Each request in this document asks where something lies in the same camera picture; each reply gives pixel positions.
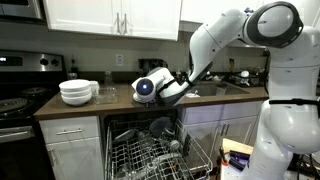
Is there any silver metal lid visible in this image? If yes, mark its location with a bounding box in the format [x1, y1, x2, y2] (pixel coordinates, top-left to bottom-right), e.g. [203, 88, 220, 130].
[113, 129, 138, 145]

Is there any black dish drying rack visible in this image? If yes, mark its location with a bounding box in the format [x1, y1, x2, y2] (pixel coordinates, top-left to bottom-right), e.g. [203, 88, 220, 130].
[229, 66, 268, 88]

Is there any clear glass dish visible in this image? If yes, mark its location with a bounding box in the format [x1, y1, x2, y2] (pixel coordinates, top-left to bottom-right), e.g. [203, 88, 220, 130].
[94, 87, 118, 105]

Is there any black purple tool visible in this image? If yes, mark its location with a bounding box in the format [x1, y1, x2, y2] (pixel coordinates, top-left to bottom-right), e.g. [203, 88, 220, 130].
[228, 149, 251, 173]

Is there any dark glass bottle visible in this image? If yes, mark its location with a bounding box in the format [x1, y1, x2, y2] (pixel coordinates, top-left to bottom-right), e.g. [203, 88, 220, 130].
[69, 55, 80, 80]

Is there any white upper cabinet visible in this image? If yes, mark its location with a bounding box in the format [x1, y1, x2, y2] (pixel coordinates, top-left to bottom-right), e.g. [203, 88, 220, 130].
[179, 0, 249, 34]
[42, 0, 183, 42]

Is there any white mug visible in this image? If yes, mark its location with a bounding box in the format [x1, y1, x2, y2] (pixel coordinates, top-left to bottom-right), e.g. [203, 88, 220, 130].
[89, 80, 100, 98]

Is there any black dishwasher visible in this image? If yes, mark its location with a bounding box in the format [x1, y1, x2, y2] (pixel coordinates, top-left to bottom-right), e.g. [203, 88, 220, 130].
[99, 109, 214, 180]

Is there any wire dishwasher rack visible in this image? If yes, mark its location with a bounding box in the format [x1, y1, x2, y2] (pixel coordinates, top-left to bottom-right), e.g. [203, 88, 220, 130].
[104, 117, 214, 180]

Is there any white dish cloth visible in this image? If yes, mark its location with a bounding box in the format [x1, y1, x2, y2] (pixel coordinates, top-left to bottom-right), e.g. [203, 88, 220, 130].
[184, 92, 201, 99]

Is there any orange black clamp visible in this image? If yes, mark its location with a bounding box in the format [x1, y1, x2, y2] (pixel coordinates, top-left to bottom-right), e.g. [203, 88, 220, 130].
[218, 146, 231, 168]

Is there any clear cup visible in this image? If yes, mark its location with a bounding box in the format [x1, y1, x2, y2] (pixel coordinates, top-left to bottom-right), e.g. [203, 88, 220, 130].
[215, 83, 228, 97]

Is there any wooden board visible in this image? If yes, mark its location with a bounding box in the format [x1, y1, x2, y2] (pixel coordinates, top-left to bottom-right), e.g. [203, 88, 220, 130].
[221, 137, 255, 157]

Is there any white dinner plate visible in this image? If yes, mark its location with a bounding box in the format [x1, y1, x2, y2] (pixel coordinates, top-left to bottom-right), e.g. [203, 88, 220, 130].
[132, 92, 149, 101]
[133, 97, 151, 104]

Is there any metal drawer handle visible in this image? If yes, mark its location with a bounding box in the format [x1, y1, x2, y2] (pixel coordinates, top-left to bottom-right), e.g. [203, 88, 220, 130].
[55, 128, 84, 136]

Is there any black cup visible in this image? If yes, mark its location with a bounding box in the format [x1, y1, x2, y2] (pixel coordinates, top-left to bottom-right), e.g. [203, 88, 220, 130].
[182, 133, 193, 158]

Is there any steel microwave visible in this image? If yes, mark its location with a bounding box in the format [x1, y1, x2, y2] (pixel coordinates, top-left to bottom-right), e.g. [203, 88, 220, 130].
[0, 0, 46, 24]

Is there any black coffee maker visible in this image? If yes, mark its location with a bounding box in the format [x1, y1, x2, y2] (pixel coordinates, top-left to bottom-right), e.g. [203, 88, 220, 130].
[138, 58, 169, 78]

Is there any white wall outlet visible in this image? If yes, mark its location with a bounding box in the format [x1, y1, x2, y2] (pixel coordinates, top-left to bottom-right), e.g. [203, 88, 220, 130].
[115, 53, 125, 66]

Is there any clear glass bottle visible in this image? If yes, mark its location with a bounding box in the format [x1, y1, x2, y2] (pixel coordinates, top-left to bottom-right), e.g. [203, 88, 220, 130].
[103, 69, 116, 90]

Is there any white sink base cabinet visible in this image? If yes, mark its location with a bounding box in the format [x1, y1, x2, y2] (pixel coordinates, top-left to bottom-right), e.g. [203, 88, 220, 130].
[179, 100, 264, 161]

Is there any white ceramic bowl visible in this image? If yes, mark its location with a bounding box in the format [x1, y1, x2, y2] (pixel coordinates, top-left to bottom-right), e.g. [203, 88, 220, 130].
[60, 93, 93, 107]
[59, 88, 93, 99]
[58, 78, 92, 93]

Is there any black steel stove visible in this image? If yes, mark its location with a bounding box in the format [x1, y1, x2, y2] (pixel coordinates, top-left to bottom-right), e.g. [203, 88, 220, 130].
[0, 49, 67, 180]

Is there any small white cup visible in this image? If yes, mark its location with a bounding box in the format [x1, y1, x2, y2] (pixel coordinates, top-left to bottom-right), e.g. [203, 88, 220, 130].
[169, 139, 181, 150]

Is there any steel kitchen sink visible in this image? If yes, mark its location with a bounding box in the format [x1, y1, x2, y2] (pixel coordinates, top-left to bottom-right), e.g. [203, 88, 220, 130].
[189, 82, 250, 98]

